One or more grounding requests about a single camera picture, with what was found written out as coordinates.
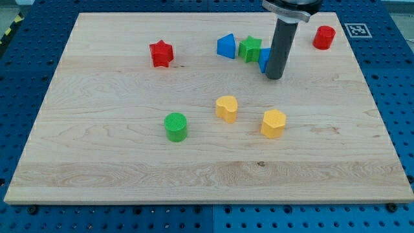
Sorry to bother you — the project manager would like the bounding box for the red cylinder block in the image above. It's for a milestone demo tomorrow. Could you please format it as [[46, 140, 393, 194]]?
[[312, 25, 336, 50]]

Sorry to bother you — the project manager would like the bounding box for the black board stop bolt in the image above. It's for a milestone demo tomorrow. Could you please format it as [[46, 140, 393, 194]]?
[[386, 203, 398, 213], [27, 205, 39, 215]]

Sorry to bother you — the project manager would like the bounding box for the wooden board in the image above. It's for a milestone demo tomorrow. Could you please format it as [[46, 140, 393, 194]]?
[[5, 12, 413, 205]]

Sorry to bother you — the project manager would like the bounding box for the blue cube block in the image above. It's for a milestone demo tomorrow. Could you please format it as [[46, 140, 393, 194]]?
[[258, 48, 270, 73]]

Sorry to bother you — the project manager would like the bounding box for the yellow heart block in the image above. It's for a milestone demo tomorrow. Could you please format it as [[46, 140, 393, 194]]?
[[215, 95, 238, 124]]

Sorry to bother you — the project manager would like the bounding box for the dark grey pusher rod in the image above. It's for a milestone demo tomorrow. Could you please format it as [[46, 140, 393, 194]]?
[[265, 19, 298, 80]]

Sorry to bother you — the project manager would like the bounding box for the green star block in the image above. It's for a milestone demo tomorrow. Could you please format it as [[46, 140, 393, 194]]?
[[238, 36, 262, 63]]

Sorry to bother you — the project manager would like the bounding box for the fiducial marker tag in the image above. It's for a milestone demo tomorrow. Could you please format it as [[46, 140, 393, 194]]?
[[345, 23, 372, 38]]

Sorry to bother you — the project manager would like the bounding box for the yellow hexagon block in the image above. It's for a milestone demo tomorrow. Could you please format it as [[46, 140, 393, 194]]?
[[260, 109, 287, 139]]

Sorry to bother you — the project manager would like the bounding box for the blue triangle block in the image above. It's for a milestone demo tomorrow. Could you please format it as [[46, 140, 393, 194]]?
[[216, 34, 236, 59]]

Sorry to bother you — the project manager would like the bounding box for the red star block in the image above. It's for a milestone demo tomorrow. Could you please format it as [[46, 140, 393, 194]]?
[[149, 40, 174, 67]]

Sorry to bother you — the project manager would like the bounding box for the green cylinder block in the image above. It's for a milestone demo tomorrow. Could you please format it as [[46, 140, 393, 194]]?
[[164, 112, 188, 142]]

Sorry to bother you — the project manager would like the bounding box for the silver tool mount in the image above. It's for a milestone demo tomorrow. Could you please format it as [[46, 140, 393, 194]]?
[[261, 0, 323, 23]]

